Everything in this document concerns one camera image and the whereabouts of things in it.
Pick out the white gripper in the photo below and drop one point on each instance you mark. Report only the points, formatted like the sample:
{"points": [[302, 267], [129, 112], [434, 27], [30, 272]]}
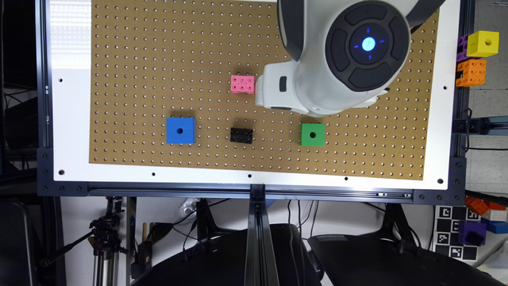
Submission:
{"points": [[280, 86]]}

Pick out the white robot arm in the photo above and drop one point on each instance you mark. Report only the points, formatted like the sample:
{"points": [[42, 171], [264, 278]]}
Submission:
{"points": [[344, 53]]}

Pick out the green cube block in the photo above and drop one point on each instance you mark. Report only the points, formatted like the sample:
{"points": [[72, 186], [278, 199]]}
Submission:
{"points": [[312, 134]]}

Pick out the blue cube block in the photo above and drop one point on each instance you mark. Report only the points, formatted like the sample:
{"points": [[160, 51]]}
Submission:
{"points": [[181, 131]]}

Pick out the yellow cube block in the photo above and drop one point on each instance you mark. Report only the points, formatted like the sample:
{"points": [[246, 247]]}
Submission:
{"points": [[483, 44]]}

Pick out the blue block lower right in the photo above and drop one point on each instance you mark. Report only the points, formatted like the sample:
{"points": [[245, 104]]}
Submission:
{"points": [[496, 227]]}

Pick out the pink studded brick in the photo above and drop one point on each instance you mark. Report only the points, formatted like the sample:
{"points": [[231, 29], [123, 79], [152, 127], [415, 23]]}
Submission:
{"points": [[242, 84]]}

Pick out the black studded brick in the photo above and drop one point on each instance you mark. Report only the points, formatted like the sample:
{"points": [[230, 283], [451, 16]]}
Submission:
{"points": [[240, 135]]}

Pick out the brown pegboard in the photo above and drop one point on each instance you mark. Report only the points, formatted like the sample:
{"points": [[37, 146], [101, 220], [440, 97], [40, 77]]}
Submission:
{"points": [[153, 60]]}

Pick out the left black chair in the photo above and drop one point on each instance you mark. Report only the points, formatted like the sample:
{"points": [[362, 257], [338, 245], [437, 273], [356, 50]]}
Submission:
{"points": [[224, 264]]}

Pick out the black chair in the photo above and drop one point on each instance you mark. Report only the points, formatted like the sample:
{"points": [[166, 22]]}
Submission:
{"points": [[360, 260], [224, 264]]}

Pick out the purple brick beside yellow cube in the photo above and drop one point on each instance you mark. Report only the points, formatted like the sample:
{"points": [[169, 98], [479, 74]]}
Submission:
{"points": [[462, 46]]}

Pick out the orange studded brick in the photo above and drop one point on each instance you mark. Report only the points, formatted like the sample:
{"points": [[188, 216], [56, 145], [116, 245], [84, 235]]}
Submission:
{"points": [[471, 73]]}

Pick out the right black chair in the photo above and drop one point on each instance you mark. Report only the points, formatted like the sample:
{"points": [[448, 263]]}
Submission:
{"points": [[360, 260]]}

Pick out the fiducial marker sheet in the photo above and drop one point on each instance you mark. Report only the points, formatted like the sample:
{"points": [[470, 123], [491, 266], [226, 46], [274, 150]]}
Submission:
{"points": [[446, 233]]}

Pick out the orange-red brick lower right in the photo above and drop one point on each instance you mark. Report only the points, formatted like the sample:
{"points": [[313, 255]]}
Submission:
{"points": [[481, 207]]}

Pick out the purple cube on marker sheet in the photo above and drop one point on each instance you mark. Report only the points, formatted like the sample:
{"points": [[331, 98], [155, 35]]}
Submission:
{"points": [[472, 233]]}

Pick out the black aluminium table frame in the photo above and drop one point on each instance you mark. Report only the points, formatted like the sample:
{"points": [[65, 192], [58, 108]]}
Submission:
{"points": [[63, 44]]}

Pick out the black camera tripod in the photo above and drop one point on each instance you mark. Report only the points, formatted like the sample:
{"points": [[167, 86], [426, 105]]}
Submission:
{"points": [[105, 242]]}

